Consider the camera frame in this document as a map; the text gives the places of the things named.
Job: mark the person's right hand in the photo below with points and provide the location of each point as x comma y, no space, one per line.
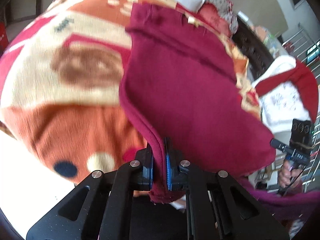
289,179

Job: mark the red white garment pile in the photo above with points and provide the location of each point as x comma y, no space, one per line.
287,90

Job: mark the dark carved wooden headboard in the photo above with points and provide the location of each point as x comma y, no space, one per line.
251,46

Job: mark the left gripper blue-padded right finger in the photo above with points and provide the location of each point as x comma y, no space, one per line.
217,206

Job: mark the maroon knit shirt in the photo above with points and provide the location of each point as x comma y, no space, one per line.
189,84

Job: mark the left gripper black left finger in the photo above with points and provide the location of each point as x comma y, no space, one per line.
100,206

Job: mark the red heart cushion right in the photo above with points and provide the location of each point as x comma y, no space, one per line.
210,15

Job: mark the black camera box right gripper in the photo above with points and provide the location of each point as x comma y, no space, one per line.
302,132

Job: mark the orange red cream fleece blanket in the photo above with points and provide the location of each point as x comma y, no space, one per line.
60,82

